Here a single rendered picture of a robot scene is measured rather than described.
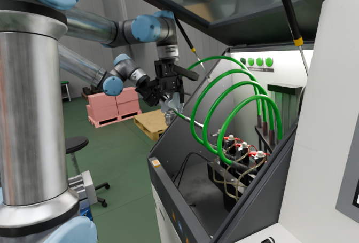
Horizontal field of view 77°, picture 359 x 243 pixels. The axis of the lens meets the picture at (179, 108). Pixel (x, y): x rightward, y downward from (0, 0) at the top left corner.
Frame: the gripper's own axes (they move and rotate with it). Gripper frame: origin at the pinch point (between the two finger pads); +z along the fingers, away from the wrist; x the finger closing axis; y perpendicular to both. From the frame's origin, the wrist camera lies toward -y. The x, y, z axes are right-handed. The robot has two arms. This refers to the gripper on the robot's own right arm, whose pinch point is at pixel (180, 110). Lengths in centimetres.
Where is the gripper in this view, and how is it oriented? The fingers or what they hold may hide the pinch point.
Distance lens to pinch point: 86.4
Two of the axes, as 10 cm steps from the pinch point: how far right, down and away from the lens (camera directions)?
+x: 3.7, 2.0, -9.1
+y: -9.2, 2.1, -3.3
